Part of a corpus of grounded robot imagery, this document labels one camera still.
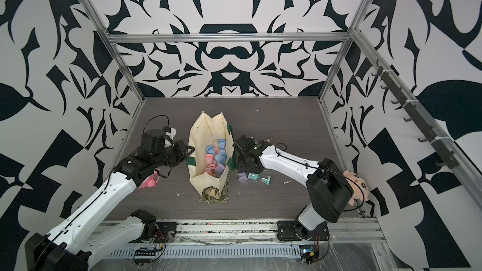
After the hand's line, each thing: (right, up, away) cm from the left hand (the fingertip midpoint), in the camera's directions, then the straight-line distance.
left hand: (194, 145), depth 77 cm
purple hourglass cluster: (+19, -16, +8) cm, 26 cm away
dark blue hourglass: (+9, -3, +20) cm, 22 cm away
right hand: (+19, -11, +9) cm, 24 cm away
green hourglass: (+27, -17, +10) cm, 33 cm away
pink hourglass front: (+4, -8, +12) cm, 15 cm away
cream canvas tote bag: (+8, -13, -6) cm, 16 cm away
